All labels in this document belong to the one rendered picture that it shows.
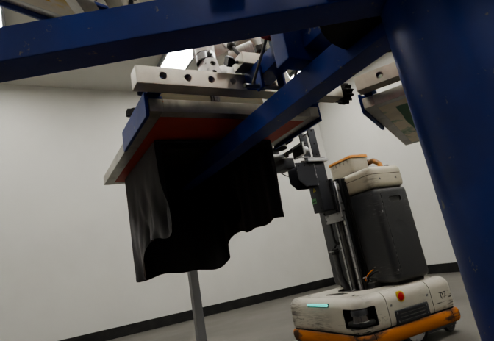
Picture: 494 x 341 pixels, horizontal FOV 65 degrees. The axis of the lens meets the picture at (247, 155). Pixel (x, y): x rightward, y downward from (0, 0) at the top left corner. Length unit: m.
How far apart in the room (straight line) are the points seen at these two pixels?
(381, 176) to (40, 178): 3.81
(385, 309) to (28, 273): 3.72
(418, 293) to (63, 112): 4.36
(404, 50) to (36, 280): 4.50
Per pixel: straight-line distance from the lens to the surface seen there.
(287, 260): 5.77
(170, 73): 1.05
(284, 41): 0.90
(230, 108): 1.18
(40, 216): 4.89
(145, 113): 1.08
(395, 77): 1.32
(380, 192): 2.23
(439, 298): 2.33
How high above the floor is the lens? 0.52
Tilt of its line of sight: 15 degrees up
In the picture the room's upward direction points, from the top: 10 degrees counter-clockwise
